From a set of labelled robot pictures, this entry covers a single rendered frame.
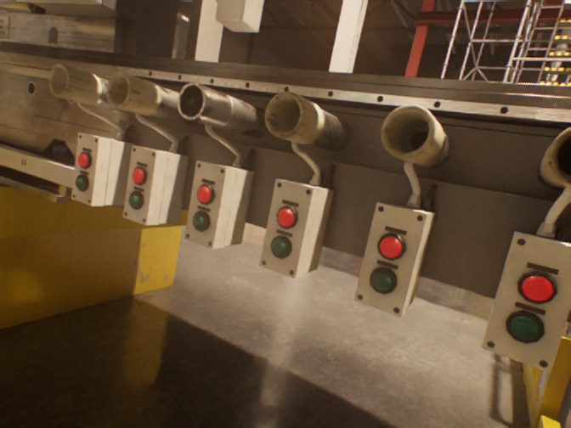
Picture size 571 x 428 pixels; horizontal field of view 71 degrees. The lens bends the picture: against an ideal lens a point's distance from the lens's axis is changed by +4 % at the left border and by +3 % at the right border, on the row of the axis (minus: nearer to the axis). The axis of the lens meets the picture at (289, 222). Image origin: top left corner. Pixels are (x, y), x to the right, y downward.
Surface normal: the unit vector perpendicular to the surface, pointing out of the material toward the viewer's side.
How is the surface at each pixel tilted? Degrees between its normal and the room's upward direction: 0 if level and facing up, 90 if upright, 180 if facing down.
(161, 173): 90
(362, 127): 90
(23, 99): 90
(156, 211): 90
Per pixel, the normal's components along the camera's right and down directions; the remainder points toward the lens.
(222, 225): 0.85, 0.25
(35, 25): -0.48, 0.04
